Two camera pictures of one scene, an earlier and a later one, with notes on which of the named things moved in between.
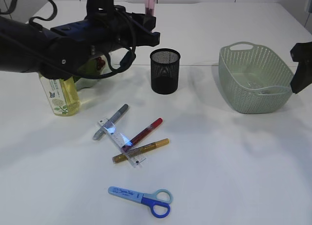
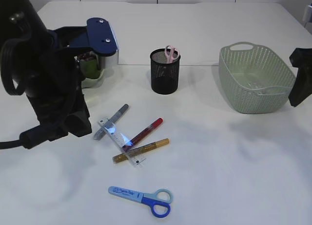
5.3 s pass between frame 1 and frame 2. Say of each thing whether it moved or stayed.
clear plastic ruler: stayed
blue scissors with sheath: stayed
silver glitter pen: stayed
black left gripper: moved
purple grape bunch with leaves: moved
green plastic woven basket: stayed
